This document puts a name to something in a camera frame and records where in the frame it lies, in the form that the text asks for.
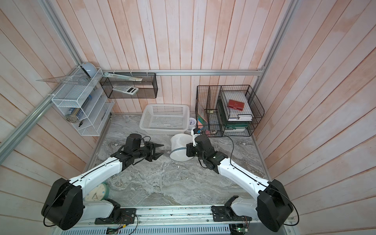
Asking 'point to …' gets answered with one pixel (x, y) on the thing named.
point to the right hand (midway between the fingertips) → (186, 144)
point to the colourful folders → (202, 121)
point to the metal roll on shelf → (73, 118)
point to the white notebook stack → (241, 96)
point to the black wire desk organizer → (206, 96)
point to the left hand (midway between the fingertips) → (164, 148)
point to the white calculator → (128, 89)
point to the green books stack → (229, 126)
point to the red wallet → (236, 105)
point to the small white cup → (192, 123)
